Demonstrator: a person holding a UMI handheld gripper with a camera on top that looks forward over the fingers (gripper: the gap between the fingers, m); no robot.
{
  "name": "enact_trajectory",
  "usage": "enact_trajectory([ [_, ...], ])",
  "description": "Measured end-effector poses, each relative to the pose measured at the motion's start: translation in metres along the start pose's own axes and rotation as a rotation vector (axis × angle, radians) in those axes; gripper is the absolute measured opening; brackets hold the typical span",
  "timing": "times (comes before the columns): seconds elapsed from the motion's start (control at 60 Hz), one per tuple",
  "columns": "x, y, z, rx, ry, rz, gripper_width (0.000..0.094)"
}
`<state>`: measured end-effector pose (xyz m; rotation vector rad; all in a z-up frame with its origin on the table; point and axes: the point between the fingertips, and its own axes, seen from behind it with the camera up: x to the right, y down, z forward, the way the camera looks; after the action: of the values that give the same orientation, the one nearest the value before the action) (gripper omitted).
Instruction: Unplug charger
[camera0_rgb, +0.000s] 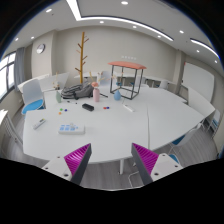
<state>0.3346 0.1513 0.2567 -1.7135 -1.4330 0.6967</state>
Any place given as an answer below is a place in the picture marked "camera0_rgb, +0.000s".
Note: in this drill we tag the grey window curtain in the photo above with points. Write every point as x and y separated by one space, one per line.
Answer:
19 76

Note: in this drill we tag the black frame orange-top stand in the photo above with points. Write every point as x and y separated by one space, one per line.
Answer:
127 78

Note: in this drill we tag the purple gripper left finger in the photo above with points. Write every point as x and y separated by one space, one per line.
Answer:
72 166

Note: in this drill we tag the blue vase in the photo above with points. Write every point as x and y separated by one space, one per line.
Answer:
117 95

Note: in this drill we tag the white remote control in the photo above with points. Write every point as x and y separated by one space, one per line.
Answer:
39 123

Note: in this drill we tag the wooden coat tree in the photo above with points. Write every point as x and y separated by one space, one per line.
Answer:
83 57

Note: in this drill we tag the white chair right side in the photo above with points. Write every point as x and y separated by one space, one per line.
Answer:
184 139

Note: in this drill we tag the black rectangular box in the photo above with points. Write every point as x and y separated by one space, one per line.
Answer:
88 107

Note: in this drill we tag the pink vase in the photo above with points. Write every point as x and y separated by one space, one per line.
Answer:
96 94

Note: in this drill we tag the round wall clock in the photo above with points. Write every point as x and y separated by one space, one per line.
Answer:
40 49

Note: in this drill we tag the whiteboard on right wall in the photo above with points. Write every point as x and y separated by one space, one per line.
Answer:
198 78

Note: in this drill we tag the grey backpack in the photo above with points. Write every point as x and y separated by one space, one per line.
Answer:
77 91

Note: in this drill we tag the green vase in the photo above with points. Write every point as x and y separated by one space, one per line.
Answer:
58 97

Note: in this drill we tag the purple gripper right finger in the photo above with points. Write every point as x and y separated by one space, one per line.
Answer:
153 166

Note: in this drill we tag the white chair blue seat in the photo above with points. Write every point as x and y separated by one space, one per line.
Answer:
33 96

